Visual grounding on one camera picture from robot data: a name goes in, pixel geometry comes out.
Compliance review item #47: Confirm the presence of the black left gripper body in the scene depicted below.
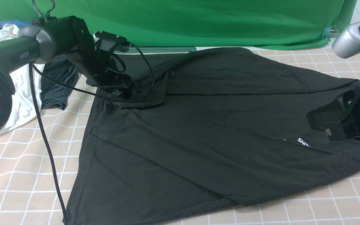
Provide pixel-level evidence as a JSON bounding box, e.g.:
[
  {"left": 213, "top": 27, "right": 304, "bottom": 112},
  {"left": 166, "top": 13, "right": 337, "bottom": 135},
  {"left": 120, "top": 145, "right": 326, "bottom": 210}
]
[{"left": 74, "top": 50, "right": 134, "bottom": 97}]

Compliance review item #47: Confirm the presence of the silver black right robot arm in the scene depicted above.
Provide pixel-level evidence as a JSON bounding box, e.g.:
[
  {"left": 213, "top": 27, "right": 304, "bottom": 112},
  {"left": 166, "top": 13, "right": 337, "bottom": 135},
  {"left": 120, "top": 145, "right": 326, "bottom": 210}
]
[{"left": 306, "top": 22, "right": 360, "bottom": 141}]

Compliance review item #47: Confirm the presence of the blue crumpled shirt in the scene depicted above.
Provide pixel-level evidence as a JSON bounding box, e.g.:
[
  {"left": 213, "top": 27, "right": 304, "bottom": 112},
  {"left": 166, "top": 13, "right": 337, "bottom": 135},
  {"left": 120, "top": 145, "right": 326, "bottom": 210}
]
[{"left": 0, "top": 19, "right": 31, "bottom": 30}]

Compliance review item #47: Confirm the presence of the dark gray long-sleeve shirt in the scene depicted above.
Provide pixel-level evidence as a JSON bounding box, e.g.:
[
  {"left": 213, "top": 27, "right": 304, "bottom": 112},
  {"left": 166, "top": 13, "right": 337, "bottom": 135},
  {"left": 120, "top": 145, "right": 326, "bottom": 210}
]
[{"left": 66, "top": 47, "right": 360, "bottom": 225}]

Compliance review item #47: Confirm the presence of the green backdrop cloth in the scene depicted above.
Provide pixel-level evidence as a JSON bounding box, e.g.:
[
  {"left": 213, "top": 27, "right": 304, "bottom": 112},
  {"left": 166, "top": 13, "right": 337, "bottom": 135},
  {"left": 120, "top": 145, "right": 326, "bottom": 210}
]
[{"left": 0, "top": 0, "right": 356, "bottom": 50}]

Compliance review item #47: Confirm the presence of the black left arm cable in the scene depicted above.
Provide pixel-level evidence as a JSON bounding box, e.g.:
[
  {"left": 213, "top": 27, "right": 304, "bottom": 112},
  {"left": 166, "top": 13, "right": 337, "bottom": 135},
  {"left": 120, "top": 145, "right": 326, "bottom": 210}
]
[{"left": 28, "top": 0, "right": 155, "bottom": 225}]

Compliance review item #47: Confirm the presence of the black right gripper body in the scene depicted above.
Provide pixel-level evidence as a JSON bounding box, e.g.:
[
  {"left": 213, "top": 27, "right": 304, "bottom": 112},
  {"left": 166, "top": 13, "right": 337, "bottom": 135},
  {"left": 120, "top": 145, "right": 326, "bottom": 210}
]
[{"left": 306, "top": 84, "right": 360, "bottom": 141}]

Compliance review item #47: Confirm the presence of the dark teal crumpled shirt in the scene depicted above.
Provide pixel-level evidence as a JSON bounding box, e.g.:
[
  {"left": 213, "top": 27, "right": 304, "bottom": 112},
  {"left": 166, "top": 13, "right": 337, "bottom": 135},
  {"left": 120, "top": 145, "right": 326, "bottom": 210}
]
[{"left": 40, "top": 55, "right": 79, "bottom": 111}]

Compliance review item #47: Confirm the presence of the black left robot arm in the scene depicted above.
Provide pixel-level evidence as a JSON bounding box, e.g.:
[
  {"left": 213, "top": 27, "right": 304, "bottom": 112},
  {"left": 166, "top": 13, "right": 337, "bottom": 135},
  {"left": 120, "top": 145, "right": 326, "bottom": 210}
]
[{"left": 0, "top": 16, "right": 134, "bottom": 130}]

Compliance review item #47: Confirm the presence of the beige checkered table mat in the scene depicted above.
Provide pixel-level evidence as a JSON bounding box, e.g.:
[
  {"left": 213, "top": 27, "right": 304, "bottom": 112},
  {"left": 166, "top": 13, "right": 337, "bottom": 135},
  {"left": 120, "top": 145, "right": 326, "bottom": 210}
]
[{"left": 0, "top": 47, "right": 360, "bottom": 225}]

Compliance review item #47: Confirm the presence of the white crumpled shirt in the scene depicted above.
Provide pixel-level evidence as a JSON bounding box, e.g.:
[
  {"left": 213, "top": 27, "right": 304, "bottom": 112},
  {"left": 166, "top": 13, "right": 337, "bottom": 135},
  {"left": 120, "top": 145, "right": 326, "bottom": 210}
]
[{"left": 0, "top": 24, "right": 42, "bottom": 136}]

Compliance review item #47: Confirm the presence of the teal binder clip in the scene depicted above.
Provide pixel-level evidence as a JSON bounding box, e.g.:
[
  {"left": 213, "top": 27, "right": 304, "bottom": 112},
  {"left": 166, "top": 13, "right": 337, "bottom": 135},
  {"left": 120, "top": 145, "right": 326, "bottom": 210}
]
[{"left": 322, "top": 25, "right": 339, "bottom": 38}]

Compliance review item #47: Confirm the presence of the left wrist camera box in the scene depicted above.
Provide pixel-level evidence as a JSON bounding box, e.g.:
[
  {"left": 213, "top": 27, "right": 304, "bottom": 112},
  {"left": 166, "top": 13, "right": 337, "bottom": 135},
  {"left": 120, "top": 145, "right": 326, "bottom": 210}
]
[{"left": 94, "top": 31, "right": 130, "bottom": 53}]

